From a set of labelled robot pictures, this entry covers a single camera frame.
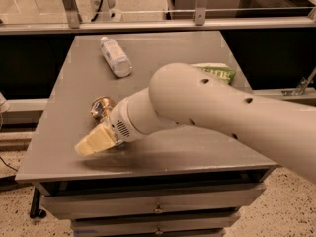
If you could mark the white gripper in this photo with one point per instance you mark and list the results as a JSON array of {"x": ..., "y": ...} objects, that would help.
[{"x": 120, "y": 121}]

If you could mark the crushed orange soda can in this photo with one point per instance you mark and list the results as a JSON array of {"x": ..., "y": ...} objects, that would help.
[{"x": 101, "y": 108}]

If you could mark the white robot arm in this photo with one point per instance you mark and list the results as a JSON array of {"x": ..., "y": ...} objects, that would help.
[{"x": 180, "y": 94}]

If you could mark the upper grey drawer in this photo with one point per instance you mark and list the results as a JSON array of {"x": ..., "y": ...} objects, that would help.
[{"x": 153, "y": 202}]

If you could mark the grey drawer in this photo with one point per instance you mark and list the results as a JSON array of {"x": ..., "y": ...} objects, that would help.
[
  {"x": 153, "y": 202},
  {"x": 154, "y": 224}
]

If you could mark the clear plastic water bottle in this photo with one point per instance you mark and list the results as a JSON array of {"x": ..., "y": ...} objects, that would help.
[{"x": 115, "y": 57}]

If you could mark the black cabinet leg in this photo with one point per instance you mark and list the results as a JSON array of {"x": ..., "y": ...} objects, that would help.
[{"x": 35, "y": 211}]

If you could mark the green chip bag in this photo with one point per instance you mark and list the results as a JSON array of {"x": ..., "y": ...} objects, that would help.
[{"x": 220, "y": 70}]

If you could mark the lower grey drawer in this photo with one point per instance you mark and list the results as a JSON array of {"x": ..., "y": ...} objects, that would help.
[{"x": 154, "y": 224}]

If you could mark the metal railing frame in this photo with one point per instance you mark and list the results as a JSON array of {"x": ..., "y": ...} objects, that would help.
[{"x": 112, "y": 16}]

